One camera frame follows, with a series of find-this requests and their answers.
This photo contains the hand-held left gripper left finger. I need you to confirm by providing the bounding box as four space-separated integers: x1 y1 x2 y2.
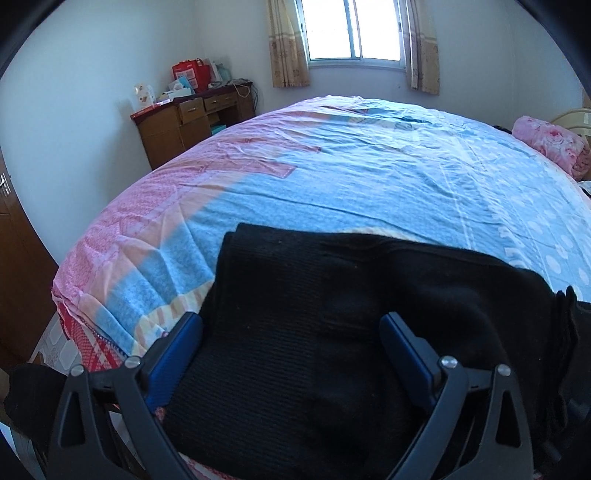
46 312 204 480

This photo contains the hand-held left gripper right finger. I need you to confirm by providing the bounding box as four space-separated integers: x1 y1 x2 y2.
379 312 535 480

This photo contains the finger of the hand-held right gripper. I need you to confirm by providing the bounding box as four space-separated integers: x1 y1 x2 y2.
574 299 591 372

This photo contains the black knit sweater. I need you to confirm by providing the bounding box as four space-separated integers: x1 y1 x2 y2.
161 223 580 480

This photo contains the red checked mattress pad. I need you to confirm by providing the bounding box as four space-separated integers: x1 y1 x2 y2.
54 311 139 374

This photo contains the dark cloth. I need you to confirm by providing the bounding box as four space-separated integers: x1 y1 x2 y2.
4 364 71 433

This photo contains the brown wooden door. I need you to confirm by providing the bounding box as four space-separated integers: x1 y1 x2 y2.
0 150 59 372

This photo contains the pink floral folded blanket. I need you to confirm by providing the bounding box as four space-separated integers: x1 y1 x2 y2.
512 115 591 182

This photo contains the bed with blue pink sheet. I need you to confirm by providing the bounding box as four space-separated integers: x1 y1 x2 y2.
50 95 591 361

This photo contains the cream wooden headboard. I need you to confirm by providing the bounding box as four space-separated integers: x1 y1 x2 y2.
550 107 591 137

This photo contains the brown wooden desk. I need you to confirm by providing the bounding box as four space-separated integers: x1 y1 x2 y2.
130 80 257 171

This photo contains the flat red box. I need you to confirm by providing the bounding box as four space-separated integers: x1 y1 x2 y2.
130 105 167 123

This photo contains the white printed box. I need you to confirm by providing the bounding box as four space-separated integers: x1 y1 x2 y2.
133 83 155 110

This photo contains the red paper bag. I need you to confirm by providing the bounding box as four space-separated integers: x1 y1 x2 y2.
172 58 212 93

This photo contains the beige patterned curtain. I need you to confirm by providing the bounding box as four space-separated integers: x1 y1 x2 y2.
405 0 441 96
268 0 311 89

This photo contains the window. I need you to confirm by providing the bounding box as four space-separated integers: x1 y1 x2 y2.
295 0 409 71

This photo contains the white cable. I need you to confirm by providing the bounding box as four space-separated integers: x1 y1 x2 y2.
228 78 259 109

